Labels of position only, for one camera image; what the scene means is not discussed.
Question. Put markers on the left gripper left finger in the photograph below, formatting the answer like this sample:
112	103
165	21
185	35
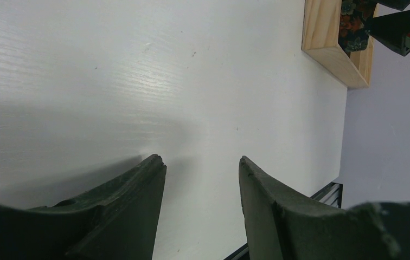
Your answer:
115	220

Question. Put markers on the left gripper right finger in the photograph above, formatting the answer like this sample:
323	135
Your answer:
373	230

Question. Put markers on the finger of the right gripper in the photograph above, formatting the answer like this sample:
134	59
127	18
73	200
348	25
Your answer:
393	31
395	4

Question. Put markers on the dark floral tie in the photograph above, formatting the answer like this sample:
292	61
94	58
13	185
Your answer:
355	24

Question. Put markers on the wooden compartment tray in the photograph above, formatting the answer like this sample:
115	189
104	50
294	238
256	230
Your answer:
320	42

